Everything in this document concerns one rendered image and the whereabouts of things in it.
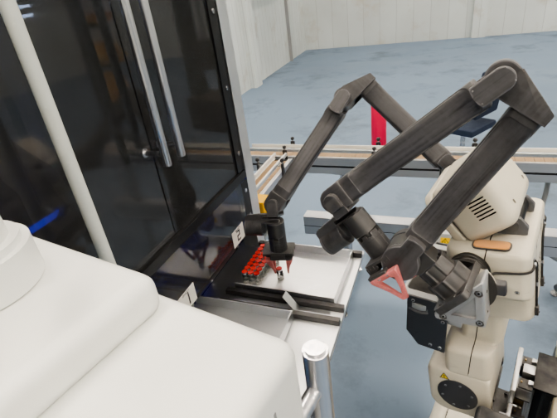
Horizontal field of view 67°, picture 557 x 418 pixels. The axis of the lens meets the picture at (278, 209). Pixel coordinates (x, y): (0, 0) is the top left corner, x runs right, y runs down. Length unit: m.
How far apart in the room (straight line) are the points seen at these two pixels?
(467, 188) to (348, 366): 1.62
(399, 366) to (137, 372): 2.07
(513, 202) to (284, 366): 0.75
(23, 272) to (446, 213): 0.71
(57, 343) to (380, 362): 2.10
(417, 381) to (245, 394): 2.02
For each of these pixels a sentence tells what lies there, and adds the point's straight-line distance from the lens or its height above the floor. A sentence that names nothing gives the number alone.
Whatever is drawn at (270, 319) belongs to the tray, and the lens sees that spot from 1.31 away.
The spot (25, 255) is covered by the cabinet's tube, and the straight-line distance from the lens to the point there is 0.39.
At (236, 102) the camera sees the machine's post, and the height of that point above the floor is 1.44.
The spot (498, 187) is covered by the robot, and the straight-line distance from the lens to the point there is 0.97.
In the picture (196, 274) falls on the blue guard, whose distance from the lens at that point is 1.26.
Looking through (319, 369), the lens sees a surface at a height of 1.46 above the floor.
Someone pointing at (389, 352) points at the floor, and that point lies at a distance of 2.39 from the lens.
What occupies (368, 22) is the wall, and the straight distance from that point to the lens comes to 11.76.
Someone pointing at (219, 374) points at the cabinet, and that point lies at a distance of 0.31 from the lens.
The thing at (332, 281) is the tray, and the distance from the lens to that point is 1.42.
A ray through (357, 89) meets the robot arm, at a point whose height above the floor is 1.47.
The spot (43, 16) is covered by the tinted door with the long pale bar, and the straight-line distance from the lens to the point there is 0.89.
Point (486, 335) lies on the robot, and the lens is 1.22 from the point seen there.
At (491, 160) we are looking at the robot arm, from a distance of 0.83.
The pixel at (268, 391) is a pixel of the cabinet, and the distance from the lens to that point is 0.30.
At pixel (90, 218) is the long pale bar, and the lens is 0.82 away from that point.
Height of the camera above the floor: 1.78
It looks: 29 degrees down
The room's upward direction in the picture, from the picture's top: 8 degrees counter-clockwise
